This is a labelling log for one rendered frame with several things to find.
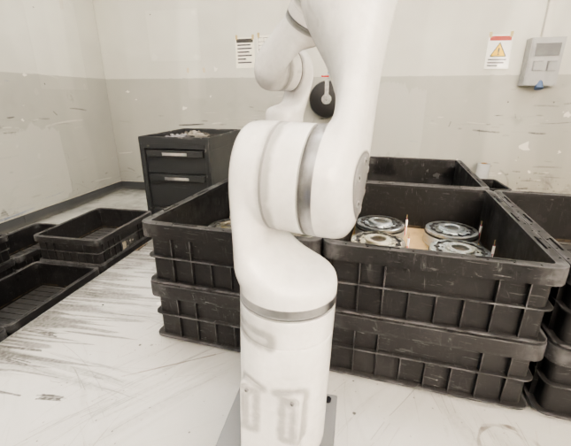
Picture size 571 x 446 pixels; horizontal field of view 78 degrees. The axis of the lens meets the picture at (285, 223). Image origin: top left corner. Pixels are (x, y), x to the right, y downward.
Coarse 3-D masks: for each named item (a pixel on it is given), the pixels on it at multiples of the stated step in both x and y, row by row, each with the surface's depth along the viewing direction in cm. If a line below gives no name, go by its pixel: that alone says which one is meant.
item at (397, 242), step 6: (360, 234) 70; (366, 234) 71; (384, 234) 71; (390, 234) 70; (354, 240) 68; (360, 240) 67; (396, 240) 68; (402, 240) 67; (396, 246) 65; (402, 246) 64
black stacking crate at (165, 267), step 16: (224, 192) 83; (192, 208) 70; (208, 208) 76; (224, 208) 84; (192, 224) 71; (208, 224) 77; (160, 240) 58; (160, 256) 58; (176, 256) 58; (192, 256) 57; (208, 256) 56; (224, 256) 55; (160, 272) 60; (176, 272) 59; (192, 272) 57; (208, 272) 57; (224, 272) 56; (208, 288) 57; (224, 288) 57
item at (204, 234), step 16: (208, 192) 76; (176, 208) 65; (144, 224) 56; (160, 224) 56; (176, 224) 56; (176, 240) 56; (192, 240) 55; (208, 240) 54; (224, 240) 53; (304, 240) 49; (320, 240) 50
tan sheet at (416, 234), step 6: (354, 228) 82; (408, 228) 82; (414, 228) 82; (420, 228) 82; (354, 234) 79; (408, 234) 79; (414, 234) 79; (420, 234) 79; (414, 240) 76; (420, 240) 76; (414, 246) 72; (420, 246) 72; (426, 246) 72
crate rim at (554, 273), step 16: (480, 192) 76; (336, 256) 49; (352, 256) 48; (368, 256) 47; (384, 256) 47; (400, 256) 46; (416, 256) 46; (432, 256) 45; (448, 256) 44; (464, 256) 44; (480, 256) 44; (544, 256) 46; (560, 256) 44; (448, 272) 45; (464, 272) 44; (480, 272) 44; (496, 272) 43; (512, 272) 43; (528, 272) 42; (544, 272) 42; (560, 272) 41
